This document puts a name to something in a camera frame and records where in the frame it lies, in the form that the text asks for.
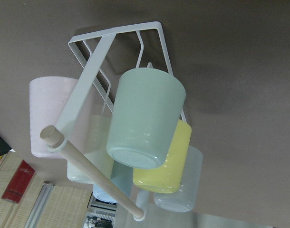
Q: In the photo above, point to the cream plastic cup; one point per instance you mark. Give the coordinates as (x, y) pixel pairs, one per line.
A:
(95, 150)

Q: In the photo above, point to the pink plastic cup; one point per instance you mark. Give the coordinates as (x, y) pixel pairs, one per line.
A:
(47, 98)

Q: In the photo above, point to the green plastic cup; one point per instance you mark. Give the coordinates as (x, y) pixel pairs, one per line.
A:
(147, 108)

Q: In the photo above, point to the red box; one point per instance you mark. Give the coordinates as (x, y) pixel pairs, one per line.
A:
(18, 183)

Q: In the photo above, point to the aluminium frame post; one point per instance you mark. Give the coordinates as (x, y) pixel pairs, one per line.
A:
(39, 205)

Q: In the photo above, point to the grey plastic cup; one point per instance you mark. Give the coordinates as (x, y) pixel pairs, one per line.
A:
(184, 199)

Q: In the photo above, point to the white wire cup rack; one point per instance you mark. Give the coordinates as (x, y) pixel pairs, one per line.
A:
(57, 137)

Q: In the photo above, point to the blue plastic cup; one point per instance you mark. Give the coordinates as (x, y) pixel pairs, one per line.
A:
(121, 177)

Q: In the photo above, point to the yellow plastic cup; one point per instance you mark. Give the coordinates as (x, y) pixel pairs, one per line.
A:
(166, 179)

